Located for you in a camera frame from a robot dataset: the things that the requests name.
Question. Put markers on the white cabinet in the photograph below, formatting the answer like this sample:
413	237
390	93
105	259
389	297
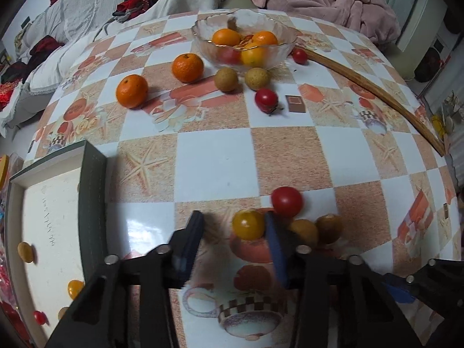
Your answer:
420	14

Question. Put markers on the yellow cherry tomato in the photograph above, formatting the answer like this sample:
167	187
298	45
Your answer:
248	224
75	288

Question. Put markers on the dark red clothes pile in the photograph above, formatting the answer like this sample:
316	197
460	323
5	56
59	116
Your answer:
45	49

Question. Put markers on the clear glass bowl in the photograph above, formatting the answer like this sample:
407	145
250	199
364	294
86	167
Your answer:
206	49

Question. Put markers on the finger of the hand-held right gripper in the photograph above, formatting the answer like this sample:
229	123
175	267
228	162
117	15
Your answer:
398	290

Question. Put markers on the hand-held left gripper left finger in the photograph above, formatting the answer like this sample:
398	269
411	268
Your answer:
188	246

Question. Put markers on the white box with dark rim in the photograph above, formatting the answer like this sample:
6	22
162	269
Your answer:
54	224

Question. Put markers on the brownish cherry tomato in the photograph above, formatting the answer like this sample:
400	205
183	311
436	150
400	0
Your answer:
330	228

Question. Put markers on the red embroidered cushion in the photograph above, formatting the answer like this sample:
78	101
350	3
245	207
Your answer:
9	96

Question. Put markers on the grey striped sofa cover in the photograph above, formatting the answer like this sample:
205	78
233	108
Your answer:
94	3

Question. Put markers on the yellow and white floor items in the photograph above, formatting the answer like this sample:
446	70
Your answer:
447	116

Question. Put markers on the brown longan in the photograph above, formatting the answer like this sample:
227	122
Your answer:
305	231
257	78
226	79
62	312
26	252

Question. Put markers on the black and red clothes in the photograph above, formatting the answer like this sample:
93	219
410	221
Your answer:
136	2

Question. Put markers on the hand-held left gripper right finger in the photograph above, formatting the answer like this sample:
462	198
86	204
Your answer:
277	257

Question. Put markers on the long wooden stick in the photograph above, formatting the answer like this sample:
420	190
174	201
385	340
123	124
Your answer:
377	92

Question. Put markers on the checkered printed tablecloth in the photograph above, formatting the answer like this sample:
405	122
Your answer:
217	152

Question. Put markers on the orange mandarin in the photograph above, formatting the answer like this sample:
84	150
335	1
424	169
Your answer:
265	38
226	38
132	91
253	56
187	67

